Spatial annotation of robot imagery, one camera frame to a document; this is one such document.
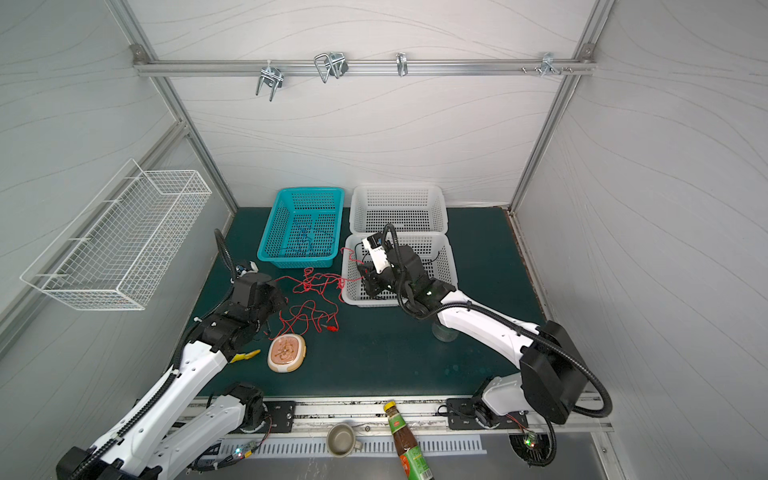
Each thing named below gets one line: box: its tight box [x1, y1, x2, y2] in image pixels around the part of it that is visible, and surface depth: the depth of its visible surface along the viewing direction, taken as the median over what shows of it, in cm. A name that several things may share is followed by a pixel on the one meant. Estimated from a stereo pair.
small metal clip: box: [396, 52, 409, 77], surface depth 80 cm
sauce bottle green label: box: [383, 401, 434, 480], surface depth 67 cm
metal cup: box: [326, 423, 363, 458], surface depth 71 cm
